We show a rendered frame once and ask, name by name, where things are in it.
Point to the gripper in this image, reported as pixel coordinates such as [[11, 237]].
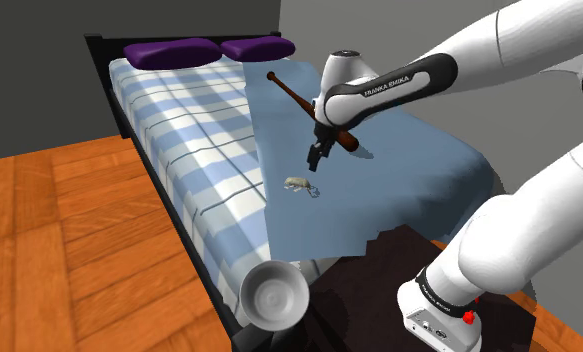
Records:
[[320, 146]]

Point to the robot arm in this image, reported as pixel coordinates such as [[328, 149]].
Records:
[[515, 229]]

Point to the small beige animal figure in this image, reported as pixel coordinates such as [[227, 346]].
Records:
[[297, 183]]

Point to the brown wooden baseball bat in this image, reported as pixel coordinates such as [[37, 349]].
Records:
[[291, 95]]

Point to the plain blue blanket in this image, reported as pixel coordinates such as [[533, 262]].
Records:
[[393, 195]]

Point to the purple pillow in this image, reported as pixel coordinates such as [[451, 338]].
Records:
[[171, 52], [258, 48]]

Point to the bed with checked blue cover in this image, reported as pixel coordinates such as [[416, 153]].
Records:
[[188, 141]]

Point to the grey round bowl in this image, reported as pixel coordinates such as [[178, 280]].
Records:
[[274, 295]]

